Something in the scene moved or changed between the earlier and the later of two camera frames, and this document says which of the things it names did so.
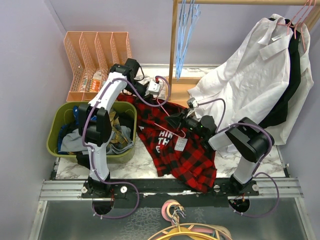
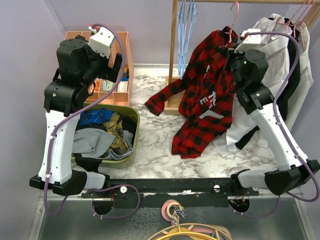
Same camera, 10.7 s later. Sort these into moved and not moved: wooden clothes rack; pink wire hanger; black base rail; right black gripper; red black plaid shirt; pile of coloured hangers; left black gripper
Moved: pink wire hanger; right black gripper; left black gripper; red black plaid shirt
Not moved: black base rail; wooden clothes rack; pile of coloured hangers
